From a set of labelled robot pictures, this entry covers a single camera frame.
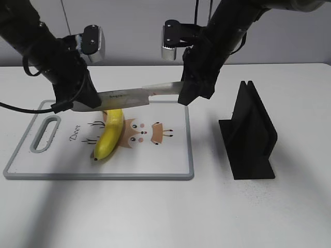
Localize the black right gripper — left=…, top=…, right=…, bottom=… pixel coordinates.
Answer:
left=177, top=25, right=233, bottom=105

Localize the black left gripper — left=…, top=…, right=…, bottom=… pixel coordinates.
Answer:
left=42, top=36, right=101, bottom=108

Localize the steel kitchen knife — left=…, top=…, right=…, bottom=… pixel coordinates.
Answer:
left=71, top=81, right=184, bottom=112

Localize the yellow plastic banana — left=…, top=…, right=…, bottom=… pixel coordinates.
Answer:
left=94, top=109, right=124, bottom=161

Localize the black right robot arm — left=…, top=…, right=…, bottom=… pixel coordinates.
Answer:
left=72, top=1, right=325, bottom=112

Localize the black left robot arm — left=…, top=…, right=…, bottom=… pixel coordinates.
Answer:
left=1, top=1, right=100, bottom=106

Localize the white grey-rimmed cutting board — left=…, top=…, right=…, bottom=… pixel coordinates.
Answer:
left=3, top=101, right=194, bottom=180

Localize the black knife stand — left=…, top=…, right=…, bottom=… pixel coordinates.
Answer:
left=218, top=81, right=278, bottom=180

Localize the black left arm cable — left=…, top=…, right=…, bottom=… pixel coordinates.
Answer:
left=0, top=72, right=88, bottom=114

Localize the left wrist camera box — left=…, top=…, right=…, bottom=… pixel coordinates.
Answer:
left=75, top=25, right=106, bottom=63

